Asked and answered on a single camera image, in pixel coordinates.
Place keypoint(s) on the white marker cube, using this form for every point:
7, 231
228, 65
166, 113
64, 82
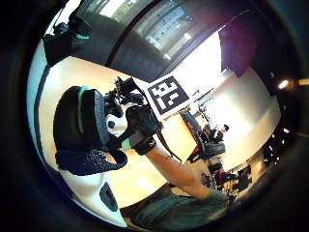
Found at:
167, 95

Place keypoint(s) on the dark purple curtain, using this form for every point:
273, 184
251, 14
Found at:
239, 48

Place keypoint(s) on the the person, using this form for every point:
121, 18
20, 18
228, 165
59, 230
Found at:
177, 209

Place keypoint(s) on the ceiling lamp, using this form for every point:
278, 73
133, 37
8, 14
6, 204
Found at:
283, 84

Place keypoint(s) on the black window frame bar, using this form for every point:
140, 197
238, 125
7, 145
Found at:
127, 29

